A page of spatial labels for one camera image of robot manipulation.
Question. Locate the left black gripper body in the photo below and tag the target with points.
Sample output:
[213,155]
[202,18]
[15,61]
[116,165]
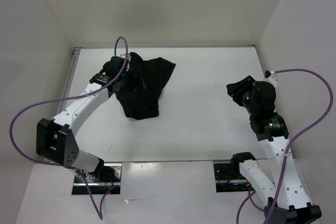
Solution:
[122,77]

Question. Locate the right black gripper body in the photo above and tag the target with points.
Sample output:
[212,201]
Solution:
[252,108]

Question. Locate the black pleated skirt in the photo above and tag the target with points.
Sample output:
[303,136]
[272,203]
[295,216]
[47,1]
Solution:
[144,83]

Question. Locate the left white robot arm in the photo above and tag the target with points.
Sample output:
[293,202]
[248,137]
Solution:
[55,139]

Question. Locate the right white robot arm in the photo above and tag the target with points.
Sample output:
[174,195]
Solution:
[283,196]

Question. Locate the aluminium table edge rail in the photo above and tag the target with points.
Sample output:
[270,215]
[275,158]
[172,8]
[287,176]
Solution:
[71,72]

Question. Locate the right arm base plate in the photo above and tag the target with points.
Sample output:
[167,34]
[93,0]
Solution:
[228,178]

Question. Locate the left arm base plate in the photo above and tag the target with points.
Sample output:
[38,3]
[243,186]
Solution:
[109,182]

